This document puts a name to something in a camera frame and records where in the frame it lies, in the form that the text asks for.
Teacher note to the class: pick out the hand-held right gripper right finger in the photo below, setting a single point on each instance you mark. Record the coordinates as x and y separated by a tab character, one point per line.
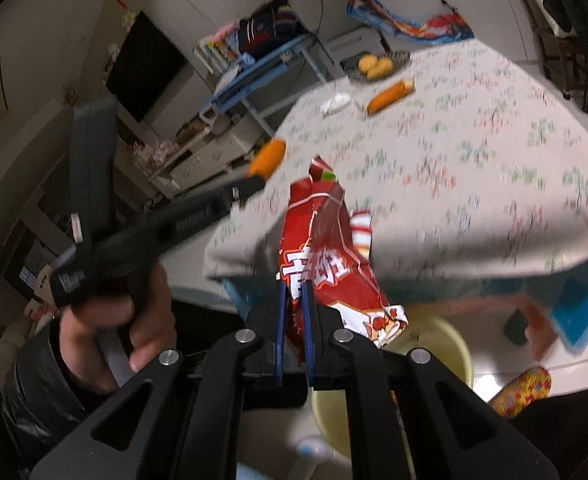
308	340

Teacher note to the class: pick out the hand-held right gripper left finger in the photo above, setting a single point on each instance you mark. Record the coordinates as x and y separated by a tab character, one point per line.
280	330

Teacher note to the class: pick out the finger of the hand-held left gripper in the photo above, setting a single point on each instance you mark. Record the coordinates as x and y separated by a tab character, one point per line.
246	190

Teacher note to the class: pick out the red snack bag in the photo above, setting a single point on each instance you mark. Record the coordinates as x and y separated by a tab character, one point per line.
324	260

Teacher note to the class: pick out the yellow trash bin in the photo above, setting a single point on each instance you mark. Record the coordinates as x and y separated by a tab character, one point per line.
439	355

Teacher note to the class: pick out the person's left forearm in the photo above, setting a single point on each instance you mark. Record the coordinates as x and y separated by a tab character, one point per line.
38	385

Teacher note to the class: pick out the person's left hand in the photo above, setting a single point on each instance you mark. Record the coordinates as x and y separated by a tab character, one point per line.
148	310

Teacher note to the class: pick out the white drawer cabinet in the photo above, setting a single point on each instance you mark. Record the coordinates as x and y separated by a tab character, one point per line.
208	157

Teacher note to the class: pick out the pink jug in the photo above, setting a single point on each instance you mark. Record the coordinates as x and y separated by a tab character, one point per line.
218	122

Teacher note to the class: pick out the blue desk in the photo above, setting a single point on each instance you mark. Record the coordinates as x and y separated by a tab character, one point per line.
259	72

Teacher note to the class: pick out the small white tissue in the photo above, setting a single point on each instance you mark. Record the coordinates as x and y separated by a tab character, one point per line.
335	103

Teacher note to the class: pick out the row of books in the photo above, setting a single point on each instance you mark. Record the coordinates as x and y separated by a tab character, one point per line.
216	50

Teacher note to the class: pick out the black television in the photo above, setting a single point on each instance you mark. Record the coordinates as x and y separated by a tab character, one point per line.
146	65

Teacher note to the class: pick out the dark striped backpack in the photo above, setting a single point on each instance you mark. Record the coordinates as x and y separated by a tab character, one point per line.
269	25

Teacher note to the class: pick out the yellow mango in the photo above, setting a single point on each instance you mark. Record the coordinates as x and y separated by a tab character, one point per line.
366	64
381	70

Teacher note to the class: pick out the white plastic cabinet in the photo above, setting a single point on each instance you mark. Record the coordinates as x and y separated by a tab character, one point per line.
354	42

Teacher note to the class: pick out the wicker basket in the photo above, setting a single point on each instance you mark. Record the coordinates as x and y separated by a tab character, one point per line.
401	57

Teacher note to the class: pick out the floral patterned cushion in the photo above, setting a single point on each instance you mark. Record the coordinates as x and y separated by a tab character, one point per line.
521	392

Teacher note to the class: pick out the colourful hanging cloth bag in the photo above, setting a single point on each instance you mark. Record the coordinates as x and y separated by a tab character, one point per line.
409	22

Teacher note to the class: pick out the blue plastic stool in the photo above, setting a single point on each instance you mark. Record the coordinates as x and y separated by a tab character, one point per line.
581	305

